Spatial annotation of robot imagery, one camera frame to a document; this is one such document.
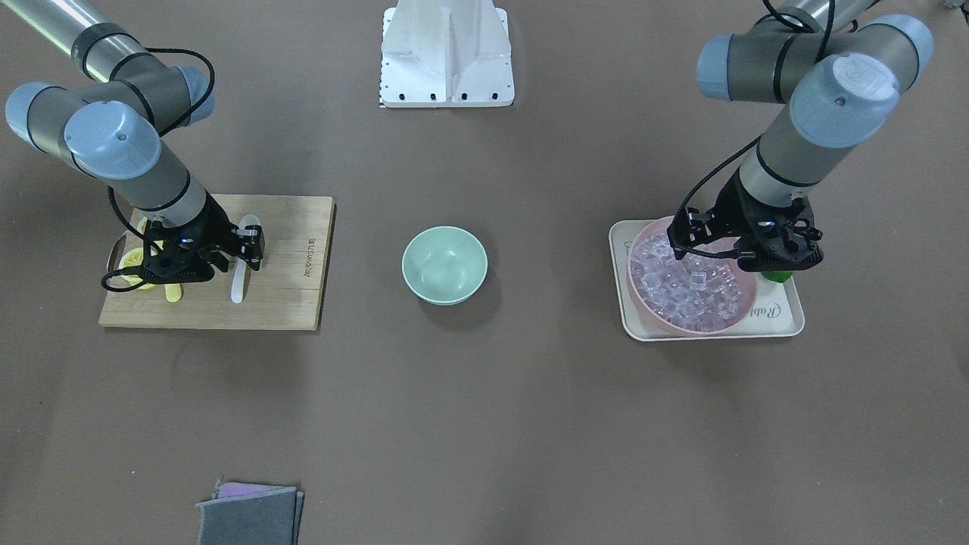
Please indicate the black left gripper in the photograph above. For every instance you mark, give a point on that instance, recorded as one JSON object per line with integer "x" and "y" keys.
{"x": 728, "y": 209}

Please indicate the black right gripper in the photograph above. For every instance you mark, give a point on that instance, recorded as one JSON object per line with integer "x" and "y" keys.
{"x": 216, "y": 224}

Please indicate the white ceramic spoon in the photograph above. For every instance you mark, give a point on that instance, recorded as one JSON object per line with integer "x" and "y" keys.
{"x": 252, "y": 231}

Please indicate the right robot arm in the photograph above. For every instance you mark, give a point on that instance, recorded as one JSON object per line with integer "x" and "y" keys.
{"x": 114, "y": 130}

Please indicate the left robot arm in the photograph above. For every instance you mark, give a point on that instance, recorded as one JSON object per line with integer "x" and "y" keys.
{"x": 836, "y": 86}

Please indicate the pink bowl of ice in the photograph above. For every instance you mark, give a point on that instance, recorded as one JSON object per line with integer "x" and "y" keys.
{"x": 695, "y": 296}

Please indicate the mint green bowl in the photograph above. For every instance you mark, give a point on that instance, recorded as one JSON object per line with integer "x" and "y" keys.
{"x": 444, "y": 265}

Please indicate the green lime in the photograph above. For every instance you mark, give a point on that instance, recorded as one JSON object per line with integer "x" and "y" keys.
{"x": 777, "y": 276}

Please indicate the lemon slice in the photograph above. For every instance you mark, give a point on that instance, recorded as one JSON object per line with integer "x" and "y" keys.
{"x": 133, "y": 259}

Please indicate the cream rectangular tray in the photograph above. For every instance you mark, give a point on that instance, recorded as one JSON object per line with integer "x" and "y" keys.
{"x": 776, "y": 312}

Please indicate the bamboo cutting board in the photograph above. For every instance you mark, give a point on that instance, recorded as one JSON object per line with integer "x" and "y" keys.
{"x": 285, "y": 294}

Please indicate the grey folded cloth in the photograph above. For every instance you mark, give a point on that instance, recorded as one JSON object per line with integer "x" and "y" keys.
{"x": 246, "y": 513}

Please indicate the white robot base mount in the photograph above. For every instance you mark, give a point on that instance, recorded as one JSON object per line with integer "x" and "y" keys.
{"x": 446, "y": 54}

